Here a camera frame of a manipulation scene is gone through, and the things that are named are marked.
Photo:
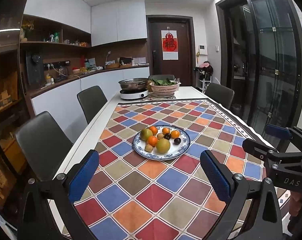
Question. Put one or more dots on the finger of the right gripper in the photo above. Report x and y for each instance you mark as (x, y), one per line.
(266, 153)
(293, 135)

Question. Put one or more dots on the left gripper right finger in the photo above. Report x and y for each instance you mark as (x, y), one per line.
(263, 219)

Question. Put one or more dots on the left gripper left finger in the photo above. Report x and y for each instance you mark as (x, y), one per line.
(36, 218)

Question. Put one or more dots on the dark plum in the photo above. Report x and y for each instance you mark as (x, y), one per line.
(167, 136)
(177, 141)

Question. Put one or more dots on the small orange tangerine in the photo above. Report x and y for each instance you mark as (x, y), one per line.
(175, 134)
(166, 130)

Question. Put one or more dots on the yellow green apple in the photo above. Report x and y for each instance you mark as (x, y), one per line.
(163, 145)

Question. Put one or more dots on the small brown fruit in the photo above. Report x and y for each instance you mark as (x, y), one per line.
(160, 136)

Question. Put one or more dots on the large orange tangerine front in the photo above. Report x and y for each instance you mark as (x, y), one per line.
(152, 140)

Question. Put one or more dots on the small brown kiwi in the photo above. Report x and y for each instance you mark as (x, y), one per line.
(148, 148)

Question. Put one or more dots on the operator right hand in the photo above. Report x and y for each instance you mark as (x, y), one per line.
(295, 204)

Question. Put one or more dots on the near left grey chair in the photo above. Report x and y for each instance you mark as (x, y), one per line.
(44, 144)

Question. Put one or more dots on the grey chair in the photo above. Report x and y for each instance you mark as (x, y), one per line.
(44, 144)
(91, 101)
(220, 94)

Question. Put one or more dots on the right grey chair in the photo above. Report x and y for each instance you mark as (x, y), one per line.
(220, 94)

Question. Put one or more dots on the black glass sliding door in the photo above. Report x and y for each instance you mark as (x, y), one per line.
(261, 60)

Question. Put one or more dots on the colourful checkered tablecloth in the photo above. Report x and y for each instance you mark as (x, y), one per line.
(132, 197)

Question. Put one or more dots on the white lower cabinet counter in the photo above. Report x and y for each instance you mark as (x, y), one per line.
(62, 103)

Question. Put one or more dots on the far left grey chair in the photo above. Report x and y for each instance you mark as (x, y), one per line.
(91, 101)

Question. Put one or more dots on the pink basket with greens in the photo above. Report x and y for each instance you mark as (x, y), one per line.
(164, 88)

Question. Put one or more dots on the white induction cooker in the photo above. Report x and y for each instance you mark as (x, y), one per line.
(133, 94)

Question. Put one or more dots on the black water dispenser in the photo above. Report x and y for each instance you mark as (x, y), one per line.
(35, 70)

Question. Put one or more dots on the steel pan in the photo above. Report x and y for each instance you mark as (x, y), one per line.
(134, 84)

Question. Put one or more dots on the dark wooden door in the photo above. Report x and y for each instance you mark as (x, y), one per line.
(183, 68)

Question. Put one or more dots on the red white door poster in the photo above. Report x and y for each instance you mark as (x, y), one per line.
(169, 44)

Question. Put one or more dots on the white upper cabinet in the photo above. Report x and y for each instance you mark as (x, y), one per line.
(108, 22)

